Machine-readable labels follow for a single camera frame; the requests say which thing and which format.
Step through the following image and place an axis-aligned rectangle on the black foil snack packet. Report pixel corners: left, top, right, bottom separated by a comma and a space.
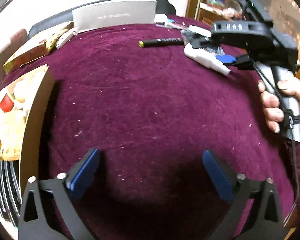
181, 29, 225, 55

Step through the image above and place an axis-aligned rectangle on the white tube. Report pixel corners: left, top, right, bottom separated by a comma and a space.
184, 43, 231, 76

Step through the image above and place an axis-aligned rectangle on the person's right hand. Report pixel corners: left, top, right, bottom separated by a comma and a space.
257, 77, 300, 133

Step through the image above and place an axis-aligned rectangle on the green white small box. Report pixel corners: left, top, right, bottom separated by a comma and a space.
188, 25, 211, 37

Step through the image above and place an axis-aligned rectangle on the black marker olive cap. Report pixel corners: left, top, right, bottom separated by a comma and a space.
139, 38, 184, 48

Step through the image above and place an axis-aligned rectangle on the clear pen packet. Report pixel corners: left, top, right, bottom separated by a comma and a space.
155, 22, 188, 30

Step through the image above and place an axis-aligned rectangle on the white power adapter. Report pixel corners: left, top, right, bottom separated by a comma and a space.
154, 14, 168, 25

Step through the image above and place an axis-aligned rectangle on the black sofa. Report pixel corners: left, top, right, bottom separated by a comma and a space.
29, 0, 176, 38

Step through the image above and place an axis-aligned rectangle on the maroon table cloth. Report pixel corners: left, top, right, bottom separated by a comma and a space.
3, 25, 294, 239

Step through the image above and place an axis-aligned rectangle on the large grey box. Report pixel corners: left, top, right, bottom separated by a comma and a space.
72, 0, 157, 33

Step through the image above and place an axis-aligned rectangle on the brown cardboard tray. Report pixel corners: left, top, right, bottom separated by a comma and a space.
0, 64, 55, 237

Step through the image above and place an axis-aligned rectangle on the white power strip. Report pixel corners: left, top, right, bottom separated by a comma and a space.
55, 30, 76, 49

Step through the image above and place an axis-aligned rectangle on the brown armchair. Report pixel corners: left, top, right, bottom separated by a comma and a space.
0, 29, 27, 88

